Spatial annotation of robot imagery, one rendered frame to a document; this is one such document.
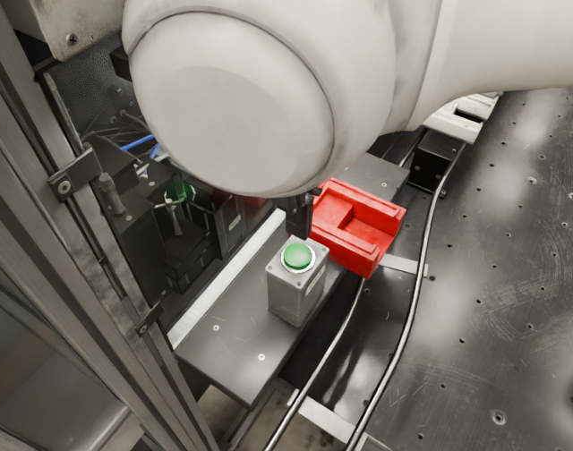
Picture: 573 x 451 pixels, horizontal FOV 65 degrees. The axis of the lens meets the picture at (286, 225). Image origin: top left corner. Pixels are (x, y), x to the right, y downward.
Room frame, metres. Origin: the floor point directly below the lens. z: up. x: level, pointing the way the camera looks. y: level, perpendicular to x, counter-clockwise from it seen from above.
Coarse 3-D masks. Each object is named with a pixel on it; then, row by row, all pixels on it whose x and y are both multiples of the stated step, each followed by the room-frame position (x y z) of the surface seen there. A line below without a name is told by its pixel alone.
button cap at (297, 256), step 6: (288, 246) 0.36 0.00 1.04; (294, 246) 0.36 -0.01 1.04; (300, 246) 0.36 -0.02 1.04; (306, 246) 0.36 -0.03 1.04; (288, 252) 0.35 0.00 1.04; (294, 252) 0.35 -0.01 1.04; (300, 252) 0.35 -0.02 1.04; (306, 252) 0.35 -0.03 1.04; (288, 258) 0.34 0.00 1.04; (294, 258) 0.34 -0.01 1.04; (300, 258) 0.34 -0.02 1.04; (306, 258) 0.34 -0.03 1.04; (288, 264) 0.34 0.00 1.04; (294, 264) 0.33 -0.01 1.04; (300, 264) 0.33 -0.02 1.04; (306, 264) 0.34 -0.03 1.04
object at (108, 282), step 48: (0, 48) 0.25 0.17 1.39; (0, 96) 0.24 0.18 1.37; (0, 144) 0.23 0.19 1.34; (48, 144) 0.25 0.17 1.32; (48, 192) 0.24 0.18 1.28; (96, 240) 0.25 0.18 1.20; (96, 288) 0.23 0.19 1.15; (144, 336) 0.25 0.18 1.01; (192, 384) 0.43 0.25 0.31; (192, 432) 0.24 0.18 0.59; (240, 432) 0.34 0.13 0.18
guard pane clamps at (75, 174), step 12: (84, 156) 0.27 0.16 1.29; (96, 156) 0.28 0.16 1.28; (72, 168) 0.26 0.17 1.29; (84, 168) 0.26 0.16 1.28; (96, 168) 0.27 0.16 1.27; (48, 180) 0.24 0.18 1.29; (60, 180) 0.24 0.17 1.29; (72, 180) 0.25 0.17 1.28; (84, 180) 0.26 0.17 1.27; (60, 192) 0.24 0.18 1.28; (72, 192) 0.25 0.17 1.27; (156, 312) 0.27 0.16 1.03; (144, 324) 0.25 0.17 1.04
